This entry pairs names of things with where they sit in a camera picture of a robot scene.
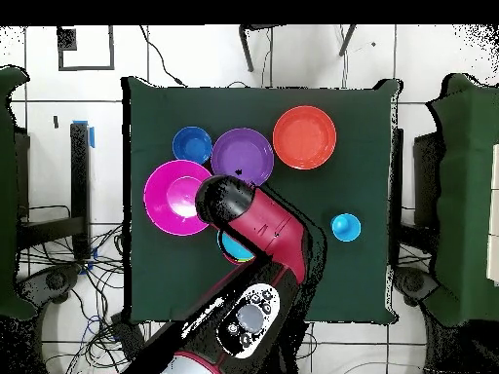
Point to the light blue small bowl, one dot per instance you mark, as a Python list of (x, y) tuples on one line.
[(234, 247)]

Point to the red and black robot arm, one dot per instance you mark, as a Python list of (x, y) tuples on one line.
[(265, 222)]

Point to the wide purple bowl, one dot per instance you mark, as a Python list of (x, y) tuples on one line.
[(241, 152)]

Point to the dark blue small bowl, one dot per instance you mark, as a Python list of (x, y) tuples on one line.
[(192, 145)]

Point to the large pink bowl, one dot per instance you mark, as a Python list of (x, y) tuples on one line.
[(163, 202)]

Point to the wide orange bowl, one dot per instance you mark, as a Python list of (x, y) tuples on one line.
[(304, 137)]

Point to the light blue plastic cup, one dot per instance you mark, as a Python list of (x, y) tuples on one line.
[(345, 227)]

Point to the dark green tablecloth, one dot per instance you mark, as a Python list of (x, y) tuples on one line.
[(351, 280)]

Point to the black round machine base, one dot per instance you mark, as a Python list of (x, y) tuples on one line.
[(415, 282), (54, 280)]

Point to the green-clothed side table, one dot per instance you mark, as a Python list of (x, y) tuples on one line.
[(9, 194), (464, 194)]

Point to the black camera stand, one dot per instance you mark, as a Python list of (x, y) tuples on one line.
[(246, 50)]

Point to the black bench frame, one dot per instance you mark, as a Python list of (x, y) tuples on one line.
[(427, 175), (80, 187)]

